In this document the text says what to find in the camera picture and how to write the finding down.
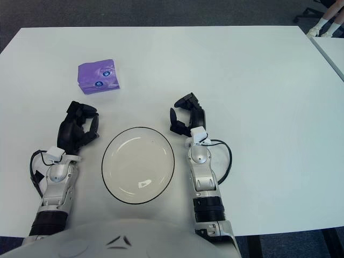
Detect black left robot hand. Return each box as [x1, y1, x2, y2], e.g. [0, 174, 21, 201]
[57, 101, 99, 157]

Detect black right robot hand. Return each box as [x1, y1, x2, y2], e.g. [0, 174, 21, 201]
[169, 92, 207, 138]

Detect purple tissue paper pack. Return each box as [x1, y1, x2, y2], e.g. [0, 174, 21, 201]
[77, 59, 121, 95]

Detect white plate black rim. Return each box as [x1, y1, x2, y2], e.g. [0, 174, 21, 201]
[101, 126, 176, 204]

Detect grey robot torso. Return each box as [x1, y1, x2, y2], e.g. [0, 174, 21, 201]
[0, 217, 242, 258]

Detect dark table leg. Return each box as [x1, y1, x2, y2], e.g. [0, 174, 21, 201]
[321, 231, 339, 258]
[248, 235, 263, 258]

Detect white side table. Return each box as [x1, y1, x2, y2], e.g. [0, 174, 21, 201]
[310, 36, 344, 81]

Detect black office chair base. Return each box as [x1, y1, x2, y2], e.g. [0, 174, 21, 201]
[292, 0, 334, 24]

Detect person leg white sock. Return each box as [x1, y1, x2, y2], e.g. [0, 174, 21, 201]
[321, 10, 344, 38]
[307, 0, 340, 37]

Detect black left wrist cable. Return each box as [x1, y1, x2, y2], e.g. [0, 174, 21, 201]
[29, 149, 56, 199]

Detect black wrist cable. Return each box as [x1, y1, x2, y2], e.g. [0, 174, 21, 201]
[208, 139, 233, 186]
[29, 149, 56, 199]

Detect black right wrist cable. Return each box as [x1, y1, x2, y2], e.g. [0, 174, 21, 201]
[208, 139, 233, 186]

